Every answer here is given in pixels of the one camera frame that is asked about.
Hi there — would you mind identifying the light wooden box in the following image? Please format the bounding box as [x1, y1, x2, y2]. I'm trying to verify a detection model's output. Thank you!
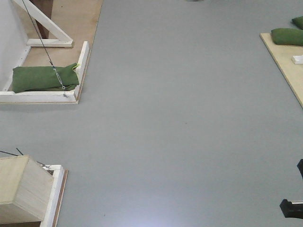
[0, 155, 53, 224]

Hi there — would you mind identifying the black robot part upper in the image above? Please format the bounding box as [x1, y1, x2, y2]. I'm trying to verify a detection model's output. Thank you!
[297, 159, 303, 178]

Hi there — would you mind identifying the white edge rail near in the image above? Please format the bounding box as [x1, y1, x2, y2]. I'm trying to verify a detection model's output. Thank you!
[74, 41, 89, 103]

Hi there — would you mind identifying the green sandbag with cord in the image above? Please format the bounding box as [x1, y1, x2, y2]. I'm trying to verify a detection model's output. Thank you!
[11, 63, 79, 93]

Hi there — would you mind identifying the green sandbag right front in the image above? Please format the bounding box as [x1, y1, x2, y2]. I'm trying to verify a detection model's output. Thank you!
[271, 28, 303, 46]

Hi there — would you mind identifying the green sandbag right rear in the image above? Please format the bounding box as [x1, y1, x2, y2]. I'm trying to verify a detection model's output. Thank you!
[292, 16, 303, 30]

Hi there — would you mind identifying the steel guy wire turnbuckle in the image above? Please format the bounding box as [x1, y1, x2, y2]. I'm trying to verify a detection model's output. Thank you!
[22, 0, 66, 92]

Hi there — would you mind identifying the white panel wall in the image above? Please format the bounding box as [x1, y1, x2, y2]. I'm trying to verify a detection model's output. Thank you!
[0, 0, 29, 91]

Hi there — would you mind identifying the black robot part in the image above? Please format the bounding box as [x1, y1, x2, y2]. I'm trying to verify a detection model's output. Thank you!
[297, 159, 303, 178]
[279, 199, 303, 219]

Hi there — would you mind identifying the white block right platform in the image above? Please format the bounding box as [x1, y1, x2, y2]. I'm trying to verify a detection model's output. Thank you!
[292, 55, 303, 64]

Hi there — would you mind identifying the white front rail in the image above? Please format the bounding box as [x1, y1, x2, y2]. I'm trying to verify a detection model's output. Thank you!
[0, 91, 78, 103]

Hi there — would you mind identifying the plywood platform right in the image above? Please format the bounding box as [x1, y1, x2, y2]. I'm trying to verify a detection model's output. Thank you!
[260, 33, 303, 105]

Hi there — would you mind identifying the plywood door base platform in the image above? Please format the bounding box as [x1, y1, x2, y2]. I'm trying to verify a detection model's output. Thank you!
[7, 0, 102, 104]

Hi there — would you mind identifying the white diagonal brace near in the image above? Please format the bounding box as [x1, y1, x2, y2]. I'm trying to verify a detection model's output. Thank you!
[14, 0, 73, 47]

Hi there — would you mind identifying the black robot part lower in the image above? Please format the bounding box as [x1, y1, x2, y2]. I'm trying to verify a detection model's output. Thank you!
[279, 199, 303, 219]

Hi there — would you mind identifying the white rail lower platform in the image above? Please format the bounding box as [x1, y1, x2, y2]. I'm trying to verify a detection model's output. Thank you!
[40, 165, 64, 227]

